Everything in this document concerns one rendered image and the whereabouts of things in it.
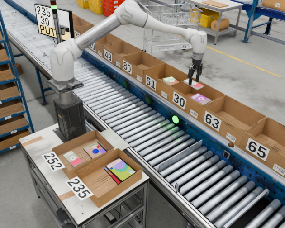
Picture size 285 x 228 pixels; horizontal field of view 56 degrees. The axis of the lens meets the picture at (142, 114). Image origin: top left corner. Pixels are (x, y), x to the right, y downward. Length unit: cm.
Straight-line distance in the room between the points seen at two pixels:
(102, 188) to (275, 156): 118
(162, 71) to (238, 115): 94
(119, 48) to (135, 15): 151
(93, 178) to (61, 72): 79
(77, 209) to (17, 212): 116
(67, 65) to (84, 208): 98
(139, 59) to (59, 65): 135
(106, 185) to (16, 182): 146
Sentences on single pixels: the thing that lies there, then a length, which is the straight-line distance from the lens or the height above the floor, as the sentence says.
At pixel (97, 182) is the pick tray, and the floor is 76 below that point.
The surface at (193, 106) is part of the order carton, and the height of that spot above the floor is 99.
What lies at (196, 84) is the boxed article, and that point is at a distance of 231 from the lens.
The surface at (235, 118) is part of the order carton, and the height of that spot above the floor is 89.
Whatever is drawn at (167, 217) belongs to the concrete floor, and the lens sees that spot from 271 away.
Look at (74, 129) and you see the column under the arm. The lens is 228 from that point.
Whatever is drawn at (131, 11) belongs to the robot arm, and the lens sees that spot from 195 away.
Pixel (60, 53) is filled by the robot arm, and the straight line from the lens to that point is 199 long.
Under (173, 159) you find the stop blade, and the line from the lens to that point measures 209.
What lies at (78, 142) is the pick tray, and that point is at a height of 80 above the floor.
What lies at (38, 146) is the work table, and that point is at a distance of 235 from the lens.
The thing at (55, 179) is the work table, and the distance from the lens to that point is 206.
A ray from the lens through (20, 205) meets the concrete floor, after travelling 298.
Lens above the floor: 226
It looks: 36 degrees down
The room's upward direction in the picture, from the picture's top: 1 degrees clockwise
